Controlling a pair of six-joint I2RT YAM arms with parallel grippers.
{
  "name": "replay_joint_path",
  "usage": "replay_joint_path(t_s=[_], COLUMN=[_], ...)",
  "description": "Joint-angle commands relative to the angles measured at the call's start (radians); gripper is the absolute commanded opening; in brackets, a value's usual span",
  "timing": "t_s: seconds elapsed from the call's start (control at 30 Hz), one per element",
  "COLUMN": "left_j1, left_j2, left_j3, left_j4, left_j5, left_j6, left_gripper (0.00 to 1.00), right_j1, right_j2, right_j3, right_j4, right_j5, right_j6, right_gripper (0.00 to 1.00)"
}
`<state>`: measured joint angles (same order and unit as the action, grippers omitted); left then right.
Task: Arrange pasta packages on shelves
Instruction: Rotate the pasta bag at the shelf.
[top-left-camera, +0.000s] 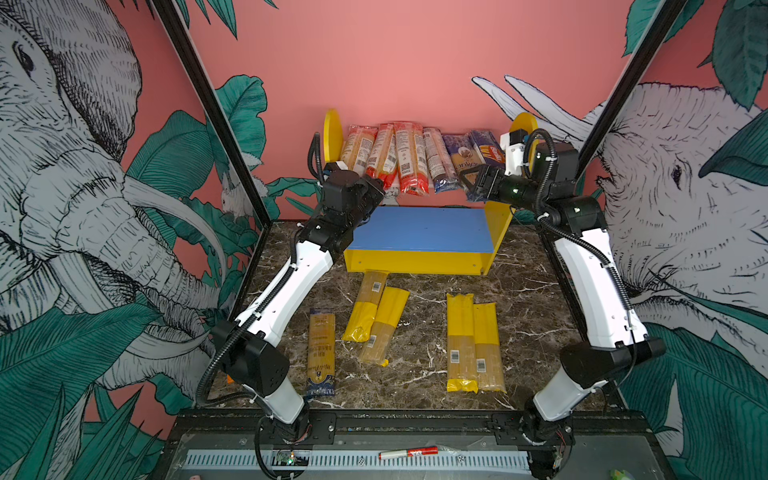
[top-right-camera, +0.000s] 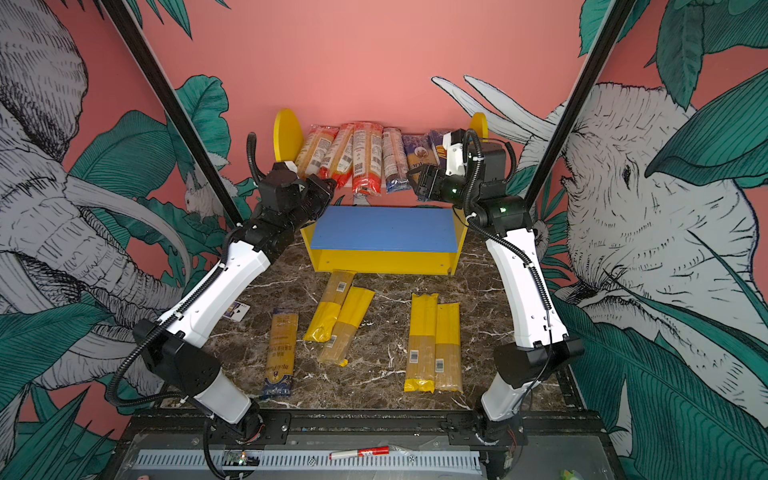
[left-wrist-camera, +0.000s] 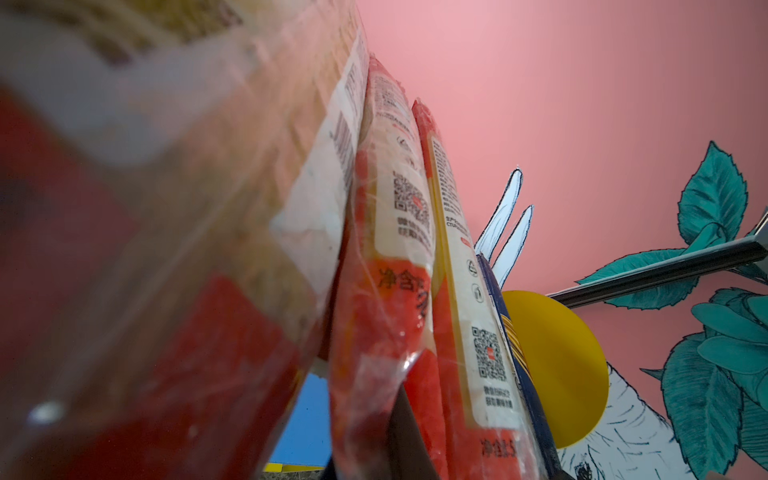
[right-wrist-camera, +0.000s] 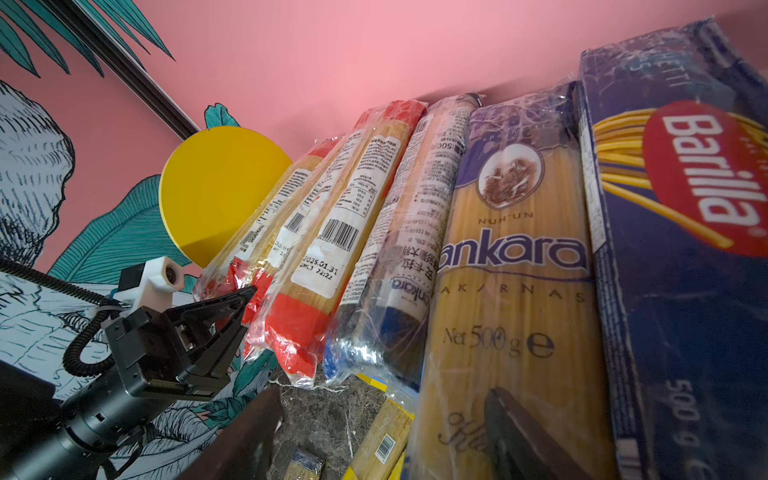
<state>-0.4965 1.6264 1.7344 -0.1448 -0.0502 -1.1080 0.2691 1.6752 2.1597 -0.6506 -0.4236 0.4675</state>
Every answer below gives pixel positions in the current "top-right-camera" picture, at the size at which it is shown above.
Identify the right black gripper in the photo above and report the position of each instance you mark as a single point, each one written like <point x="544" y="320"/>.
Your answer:
<point x="433" y="176"/>

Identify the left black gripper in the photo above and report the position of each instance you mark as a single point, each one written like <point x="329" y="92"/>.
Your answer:
<point x="316" y="187"/>

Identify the red spaghetti pack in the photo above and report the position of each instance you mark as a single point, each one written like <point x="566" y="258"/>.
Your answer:
<point x="316" y="145"/>
<point x="367" y="158"/>
<point x="337" y="162"/>

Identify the dark-blue-top Arbella spaghetti pack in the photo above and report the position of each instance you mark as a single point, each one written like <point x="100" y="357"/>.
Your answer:
<point x="419" y="152"/>

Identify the clear blue-end spaghetti pack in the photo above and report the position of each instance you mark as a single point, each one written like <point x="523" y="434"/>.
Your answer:
<point x="395" y="166"/>

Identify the yellow pasta pack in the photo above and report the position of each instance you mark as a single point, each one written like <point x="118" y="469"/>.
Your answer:
<point x="448" y="370"/>
<point x="329" y="307"/>
<point x="344" y="330"/>
<point x="420" y="368"/>

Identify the blue Barilla spaghetti pack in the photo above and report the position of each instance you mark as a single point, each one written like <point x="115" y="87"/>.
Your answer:
<point x="436" y="138"/>

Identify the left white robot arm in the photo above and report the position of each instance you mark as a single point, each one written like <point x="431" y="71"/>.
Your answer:
<point x="171" y="347"/>

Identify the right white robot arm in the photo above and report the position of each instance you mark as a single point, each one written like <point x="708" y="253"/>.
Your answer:
<point x="474" y="182"/>

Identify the yellow shelf unit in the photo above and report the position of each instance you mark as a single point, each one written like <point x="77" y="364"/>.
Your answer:
<point x="374" y="239"/>

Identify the small printed card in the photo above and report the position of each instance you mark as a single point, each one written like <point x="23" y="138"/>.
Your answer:
<point x="236" y="312"/>

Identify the brown blue-end spaghetti pack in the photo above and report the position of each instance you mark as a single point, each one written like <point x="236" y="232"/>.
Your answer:
<point x="279" y="367"/>

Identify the small green circuit board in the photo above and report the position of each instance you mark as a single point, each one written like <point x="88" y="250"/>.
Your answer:
<point x="241" y="459"/>

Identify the red white marker pen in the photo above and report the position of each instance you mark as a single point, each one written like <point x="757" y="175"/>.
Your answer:
<point x="360" y="453"/>

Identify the right black corner post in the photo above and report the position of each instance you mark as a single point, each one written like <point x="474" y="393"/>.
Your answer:
<point x="607" y="36"/>

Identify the black corner post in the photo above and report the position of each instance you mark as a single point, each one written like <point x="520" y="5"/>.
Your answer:
<point x="607" y="36"/>
<point x="128" y="28"/>

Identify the left black corner post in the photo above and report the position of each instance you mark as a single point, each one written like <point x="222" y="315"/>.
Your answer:
<point x="128" y="28"/>

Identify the black front frame beam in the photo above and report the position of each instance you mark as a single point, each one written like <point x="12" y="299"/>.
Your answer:
<point x="461" y="427"/>

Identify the perforated metal rail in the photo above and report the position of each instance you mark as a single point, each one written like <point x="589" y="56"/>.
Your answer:
<point x="313" y="460"/>

